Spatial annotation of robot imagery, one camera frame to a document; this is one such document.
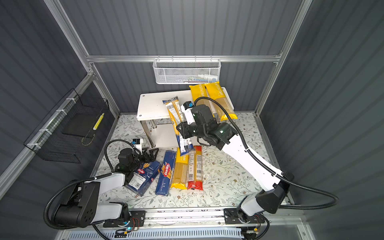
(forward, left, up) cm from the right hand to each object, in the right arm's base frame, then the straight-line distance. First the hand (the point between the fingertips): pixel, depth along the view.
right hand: (179, 127), depth 67 cm
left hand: (+4, +19, -25) cm, 32 cm away
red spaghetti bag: (-6, -6, -32) cm, 33 cm away
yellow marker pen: (+9, +45, -5) cm, 46 cm away
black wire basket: (-1, +57, -4) cm, 58 cm away
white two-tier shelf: (+12, +15, -1) cm, 19 cm away
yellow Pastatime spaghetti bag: (-11, +2, -32) cm, 34 cm away
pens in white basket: (+40, -7, -1) cm, 40 cm away
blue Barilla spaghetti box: (-14, +11, -31) cm, 36 cm away
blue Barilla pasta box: (-14, +22, -26) cm, 37 cm away
